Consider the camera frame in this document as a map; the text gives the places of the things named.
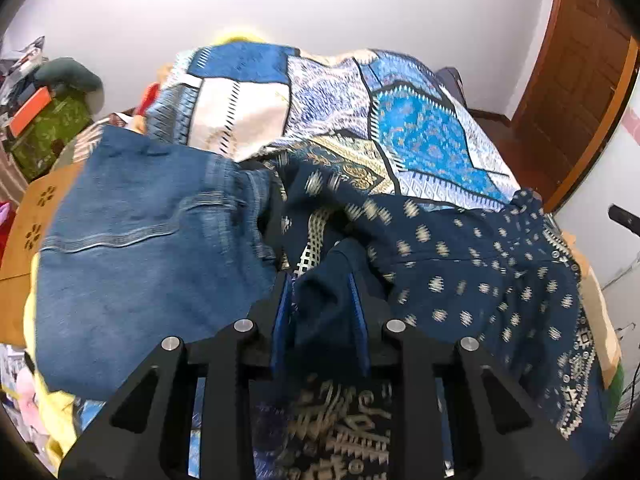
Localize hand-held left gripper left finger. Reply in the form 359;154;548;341
57;272;297;480

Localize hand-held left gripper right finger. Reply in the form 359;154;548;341
346;272;587;480

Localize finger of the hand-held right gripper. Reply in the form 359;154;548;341
607;204;640;237

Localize navy patterned zip jacket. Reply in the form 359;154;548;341
250;157;620;480

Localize brown wooden room door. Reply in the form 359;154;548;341
510;0;640;212

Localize blue denim jeans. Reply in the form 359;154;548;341
35;127;282;397

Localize grey bag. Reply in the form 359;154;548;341
435;66;469;109

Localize blue patchwork blanket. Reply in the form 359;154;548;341
145;42;523;212

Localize yellow cloth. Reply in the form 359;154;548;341
22;285;83;463

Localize bamboo lap table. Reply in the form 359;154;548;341
0;162;87;348

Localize yellow pillow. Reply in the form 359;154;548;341
215;30;272;47

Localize dark green cushion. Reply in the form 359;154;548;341
35;57;106;112

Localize orange box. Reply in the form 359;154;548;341
10;85;54;136

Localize pile of clutter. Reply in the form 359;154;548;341
0;35;48;126

